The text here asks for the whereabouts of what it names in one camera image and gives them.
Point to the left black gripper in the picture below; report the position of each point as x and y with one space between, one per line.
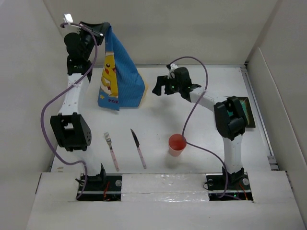
99 30

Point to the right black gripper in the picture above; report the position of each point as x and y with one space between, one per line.
162 80

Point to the blue Pikachu placemat cloth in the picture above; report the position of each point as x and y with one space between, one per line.
121 85

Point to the square green ceramic plate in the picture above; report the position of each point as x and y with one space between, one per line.
248 111

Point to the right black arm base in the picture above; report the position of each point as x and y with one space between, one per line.
236 191

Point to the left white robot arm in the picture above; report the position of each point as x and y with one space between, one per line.
69 127

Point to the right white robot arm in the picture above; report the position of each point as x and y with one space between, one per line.
230 119

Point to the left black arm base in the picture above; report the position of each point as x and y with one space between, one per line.
107 191

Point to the orange plastic cup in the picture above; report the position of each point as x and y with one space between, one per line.
177 144

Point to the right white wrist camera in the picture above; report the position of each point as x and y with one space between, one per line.
172 67

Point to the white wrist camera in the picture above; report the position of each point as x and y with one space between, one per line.
67 18
172 67

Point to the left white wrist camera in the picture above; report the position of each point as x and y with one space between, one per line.
67 18

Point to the knife with pink handle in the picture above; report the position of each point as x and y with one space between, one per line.
138 149

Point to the fork with pink handle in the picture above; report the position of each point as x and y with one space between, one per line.
109 142

